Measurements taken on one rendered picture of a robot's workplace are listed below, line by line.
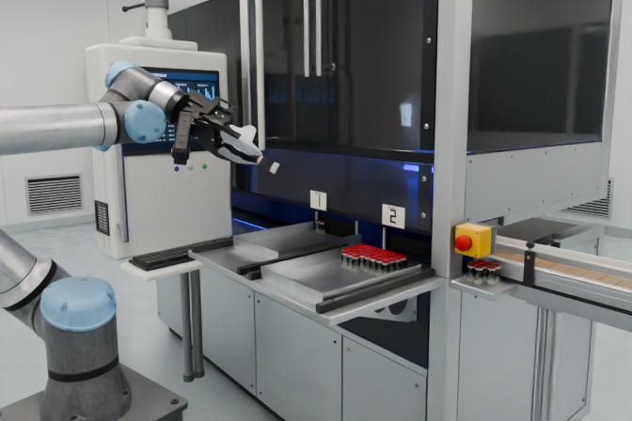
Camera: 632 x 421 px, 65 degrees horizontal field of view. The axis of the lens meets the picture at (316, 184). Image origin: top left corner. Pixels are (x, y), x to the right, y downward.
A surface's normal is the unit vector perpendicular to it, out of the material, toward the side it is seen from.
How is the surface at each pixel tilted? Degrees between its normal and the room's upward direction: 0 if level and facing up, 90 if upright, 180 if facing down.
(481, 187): 90
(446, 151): 90
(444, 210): 90
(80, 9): 90
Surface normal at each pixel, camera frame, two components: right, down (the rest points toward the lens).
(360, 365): -0.77, 0.10
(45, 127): 0.71, 0.00
